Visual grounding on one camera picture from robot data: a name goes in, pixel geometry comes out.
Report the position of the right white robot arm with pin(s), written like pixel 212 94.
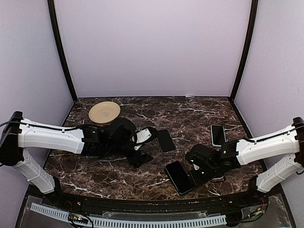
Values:
pixel 209 164

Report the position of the light blue phone case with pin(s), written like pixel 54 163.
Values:
pixel 218 137

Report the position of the right black frame post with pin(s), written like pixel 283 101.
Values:
pixel 246 48

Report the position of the beige round plate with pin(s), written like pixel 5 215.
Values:
pixel 104 112

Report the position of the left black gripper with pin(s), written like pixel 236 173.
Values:
pixel 139 159

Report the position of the pink silicone phone case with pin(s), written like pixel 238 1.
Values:
pixel 218 179

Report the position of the white slotted cable duct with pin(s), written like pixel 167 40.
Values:
pixel 99 222

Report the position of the small circuit board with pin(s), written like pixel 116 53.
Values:
pixel 77 219

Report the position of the black frame post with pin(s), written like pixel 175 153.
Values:
pixel 246 48
pixel 60 49

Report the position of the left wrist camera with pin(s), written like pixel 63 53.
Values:
pixel 143 136

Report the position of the dark smartphone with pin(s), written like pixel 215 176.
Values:
pixel 179 178

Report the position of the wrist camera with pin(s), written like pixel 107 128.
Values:
pixel 143 136
pixel 196 167

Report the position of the left black frame post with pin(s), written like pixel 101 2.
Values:
pixel 60 49

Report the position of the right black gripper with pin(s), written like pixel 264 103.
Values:
pixel 197 182

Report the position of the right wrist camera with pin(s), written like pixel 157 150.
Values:
pixel 196 167

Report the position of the smartphone with silver edge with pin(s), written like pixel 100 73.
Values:
pixel 165 141

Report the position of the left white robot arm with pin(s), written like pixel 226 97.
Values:
pixel 120 137

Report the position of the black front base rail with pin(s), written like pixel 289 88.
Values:
pixel 91 205

